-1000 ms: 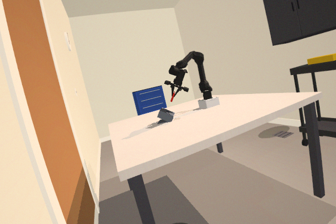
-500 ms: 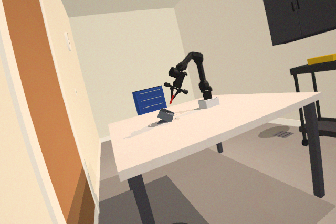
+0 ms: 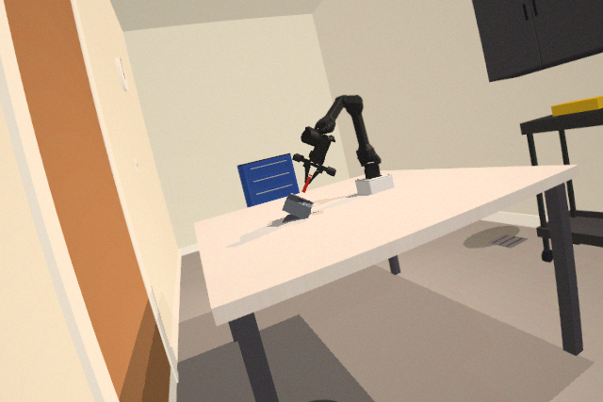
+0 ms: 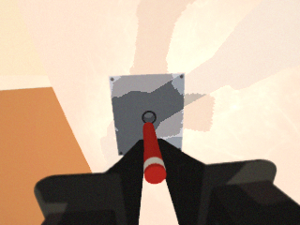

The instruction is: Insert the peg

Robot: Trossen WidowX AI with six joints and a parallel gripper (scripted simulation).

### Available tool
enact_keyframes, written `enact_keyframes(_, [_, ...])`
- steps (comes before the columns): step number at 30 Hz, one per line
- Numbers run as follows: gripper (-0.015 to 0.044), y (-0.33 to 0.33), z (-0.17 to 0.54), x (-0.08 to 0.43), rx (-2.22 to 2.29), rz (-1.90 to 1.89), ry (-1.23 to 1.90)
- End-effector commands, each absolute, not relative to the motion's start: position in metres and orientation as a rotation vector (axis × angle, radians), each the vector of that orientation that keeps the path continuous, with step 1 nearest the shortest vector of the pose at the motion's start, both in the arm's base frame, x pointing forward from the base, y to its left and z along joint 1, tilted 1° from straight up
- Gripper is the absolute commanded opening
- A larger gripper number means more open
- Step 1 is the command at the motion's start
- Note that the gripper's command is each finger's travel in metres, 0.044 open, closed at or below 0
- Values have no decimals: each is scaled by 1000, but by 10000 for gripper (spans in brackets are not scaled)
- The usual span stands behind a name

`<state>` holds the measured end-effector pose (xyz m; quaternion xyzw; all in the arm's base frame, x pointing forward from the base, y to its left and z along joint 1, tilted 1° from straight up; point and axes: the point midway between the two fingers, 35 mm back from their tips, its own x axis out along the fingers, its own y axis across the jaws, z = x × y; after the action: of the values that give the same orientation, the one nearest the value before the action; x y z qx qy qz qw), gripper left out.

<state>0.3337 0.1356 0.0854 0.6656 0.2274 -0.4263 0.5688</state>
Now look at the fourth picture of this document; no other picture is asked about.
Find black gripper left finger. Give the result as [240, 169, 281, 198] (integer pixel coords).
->
[34, 140, 144, 225]

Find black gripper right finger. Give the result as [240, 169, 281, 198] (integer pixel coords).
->
[157, 138, 278, 225]

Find red peg with white band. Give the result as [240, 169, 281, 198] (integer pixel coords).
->
[142, 122, 166, 185]

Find grey sloped panel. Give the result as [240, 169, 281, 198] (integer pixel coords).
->
[108, 73, 186, 156]

